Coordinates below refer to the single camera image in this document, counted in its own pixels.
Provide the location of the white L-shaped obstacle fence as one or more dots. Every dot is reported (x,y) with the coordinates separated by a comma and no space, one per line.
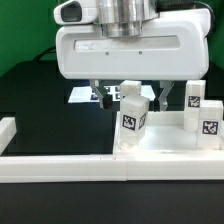
(98,167)

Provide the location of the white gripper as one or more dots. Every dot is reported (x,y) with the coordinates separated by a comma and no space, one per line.
(171,47)

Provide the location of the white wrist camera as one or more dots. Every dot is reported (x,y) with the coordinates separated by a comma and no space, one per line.
(74,12)

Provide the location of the white square tabletop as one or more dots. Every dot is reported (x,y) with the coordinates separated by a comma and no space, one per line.
(165,135)

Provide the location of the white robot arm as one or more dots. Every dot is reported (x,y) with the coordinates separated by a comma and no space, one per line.
(124,18)

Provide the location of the white sheet with fiducial tags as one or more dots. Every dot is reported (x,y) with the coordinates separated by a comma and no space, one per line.
(85,94)

